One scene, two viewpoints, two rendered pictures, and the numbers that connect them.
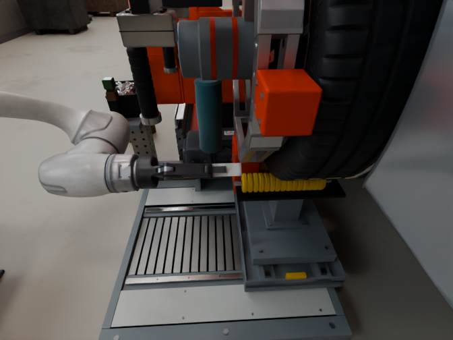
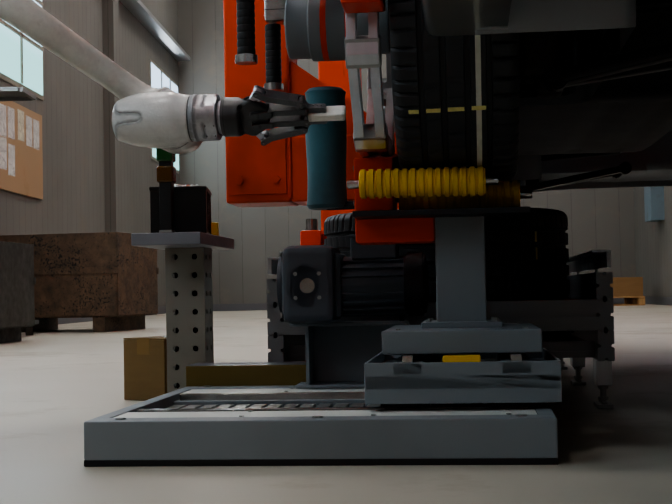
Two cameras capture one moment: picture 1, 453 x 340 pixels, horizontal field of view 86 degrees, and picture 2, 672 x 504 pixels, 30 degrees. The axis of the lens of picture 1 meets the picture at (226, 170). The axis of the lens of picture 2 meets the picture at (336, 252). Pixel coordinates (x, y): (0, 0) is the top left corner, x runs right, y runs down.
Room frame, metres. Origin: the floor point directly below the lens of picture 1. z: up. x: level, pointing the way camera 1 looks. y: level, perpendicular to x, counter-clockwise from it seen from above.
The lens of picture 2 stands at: (-1.89, -0.39, 0.30)
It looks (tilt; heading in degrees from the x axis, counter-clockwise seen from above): 2 degrees up; 9
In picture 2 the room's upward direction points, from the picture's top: 1 degrees counter-clockwise
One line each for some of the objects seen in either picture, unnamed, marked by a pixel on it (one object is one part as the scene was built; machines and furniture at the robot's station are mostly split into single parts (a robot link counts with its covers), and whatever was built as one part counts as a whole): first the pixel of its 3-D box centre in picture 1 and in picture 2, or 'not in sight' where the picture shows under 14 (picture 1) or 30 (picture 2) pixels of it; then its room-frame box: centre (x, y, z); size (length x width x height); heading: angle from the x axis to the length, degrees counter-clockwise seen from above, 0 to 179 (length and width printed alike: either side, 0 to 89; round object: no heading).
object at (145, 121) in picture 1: (143, 85); (245, 23); (0.48, 0.16, 0.83); 0.04 x 0.04 x 0.16
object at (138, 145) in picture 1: (143, 141); (190, 329); (1.25, 0.50, 0.21); 0.10 x 0.10 x 0.42; 3
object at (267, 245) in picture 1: (286, 196); (461, 279); (0.67, -0.23, 0.32); 0.40 x 0.30 x 0.28; 3
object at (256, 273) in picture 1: (279, 227); (463, 373); (0.67, -0.23, 0.13); 0.50 x 0.36 x 0.10; 3
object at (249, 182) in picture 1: (282, 181); (422, 182); (0.55, -0.17, 0.51); 0.29 x 0.06 x 0.06; 93
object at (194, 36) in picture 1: (222, 50); (338, 26); (0.66, 0.01, 0.85); 0.21 x 0.14 x 0.14; 93
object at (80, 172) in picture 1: (81, 171); (154, 120); (0.44, 0.34, 0.64); 0.16 x 0.13 x 0.11; 93
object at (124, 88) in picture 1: (126, 97); (181, 210); (1.17, 0.50, 0.51); 0.20 x 0.14 x 0.13; 11
